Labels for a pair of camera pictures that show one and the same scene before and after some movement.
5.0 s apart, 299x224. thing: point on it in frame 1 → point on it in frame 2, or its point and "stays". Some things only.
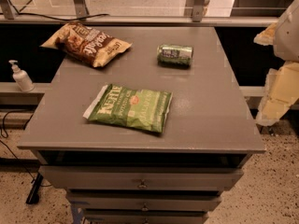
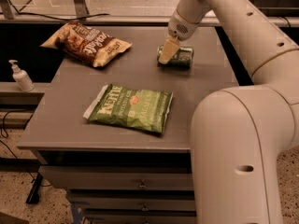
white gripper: x=288 y=36 → x=177 y=27
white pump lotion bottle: x=21 y=77 stays
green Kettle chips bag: x=141 y=108 stays
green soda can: x=175 y=55 stays
